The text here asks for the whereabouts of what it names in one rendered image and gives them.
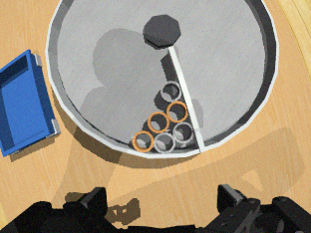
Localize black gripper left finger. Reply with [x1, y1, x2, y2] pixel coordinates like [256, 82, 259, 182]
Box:
[0, 187, 129, 233]

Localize blue crate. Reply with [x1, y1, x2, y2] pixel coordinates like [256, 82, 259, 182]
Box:
[0, 49, 61, 157]

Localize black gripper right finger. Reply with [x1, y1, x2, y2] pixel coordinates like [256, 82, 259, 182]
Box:
[191, 184, 311, 233]

